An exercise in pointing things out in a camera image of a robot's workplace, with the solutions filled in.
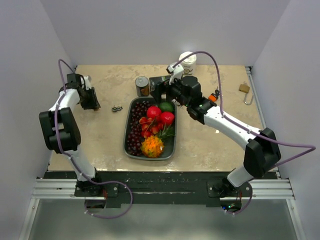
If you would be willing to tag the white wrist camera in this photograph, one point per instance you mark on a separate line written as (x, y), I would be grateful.
(86, 82)
(175, 71)

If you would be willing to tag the tin can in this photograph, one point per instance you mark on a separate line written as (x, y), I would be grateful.
(142, 86)

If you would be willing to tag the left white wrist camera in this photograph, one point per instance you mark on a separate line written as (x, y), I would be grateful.
(86, 82)

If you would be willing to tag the black green box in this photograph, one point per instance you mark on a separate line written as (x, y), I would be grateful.
(158, 85)

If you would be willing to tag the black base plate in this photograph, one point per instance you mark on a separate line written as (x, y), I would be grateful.
(150, 188)

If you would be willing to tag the orange dragon fruit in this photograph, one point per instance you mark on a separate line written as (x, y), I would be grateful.
(152, 147)

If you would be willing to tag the large brass padlock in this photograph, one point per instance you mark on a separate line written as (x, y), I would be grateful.
(245, 88)

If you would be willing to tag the red pomegranate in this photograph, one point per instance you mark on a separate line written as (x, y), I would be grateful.
(153, 112)

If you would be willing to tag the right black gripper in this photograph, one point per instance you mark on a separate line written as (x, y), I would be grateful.
(163, 88)

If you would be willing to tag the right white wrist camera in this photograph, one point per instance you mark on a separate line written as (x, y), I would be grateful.
(175, 71)

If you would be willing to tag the dark red grape bunch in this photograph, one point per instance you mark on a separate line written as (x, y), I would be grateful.
(134, 134)

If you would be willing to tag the green avocado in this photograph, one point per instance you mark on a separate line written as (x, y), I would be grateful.
(166, 107)

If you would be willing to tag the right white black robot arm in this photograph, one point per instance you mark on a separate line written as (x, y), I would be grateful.
(261, 152)

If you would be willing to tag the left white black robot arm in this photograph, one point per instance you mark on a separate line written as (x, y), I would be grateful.
(61, 132)

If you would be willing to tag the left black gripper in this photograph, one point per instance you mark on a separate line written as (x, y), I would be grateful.
(94, 103)

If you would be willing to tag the red cherries bunch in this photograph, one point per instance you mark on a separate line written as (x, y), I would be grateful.
(150, 126)

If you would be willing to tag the red apple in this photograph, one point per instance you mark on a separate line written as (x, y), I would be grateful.
(167, 118)

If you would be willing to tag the dark grey fruit tray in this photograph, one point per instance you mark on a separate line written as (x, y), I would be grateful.
(168, 135)

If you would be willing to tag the toilet paper roll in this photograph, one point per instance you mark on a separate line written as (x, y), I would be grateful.
(189, 65)

